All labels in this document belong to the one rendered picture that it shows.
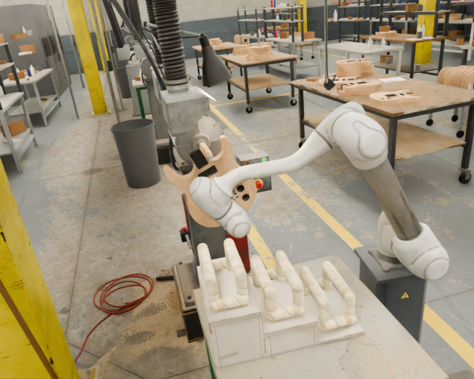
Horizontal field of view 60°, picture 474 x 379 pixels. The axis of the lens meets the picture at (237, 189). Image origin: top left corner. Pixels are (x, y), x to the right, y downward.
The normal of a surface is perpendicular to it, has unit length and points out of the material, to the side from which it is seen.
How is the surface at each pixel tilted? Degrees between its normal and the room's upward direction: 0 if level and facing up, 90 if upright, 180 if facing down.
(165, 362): 0
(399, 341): 0
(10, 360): 90
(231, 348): 90
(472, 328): 0
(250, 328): 90
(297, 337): 90
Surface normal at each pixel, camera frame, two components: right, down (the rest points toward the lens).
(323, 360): -0.10, -0.91
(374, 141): 0.11, 0.32
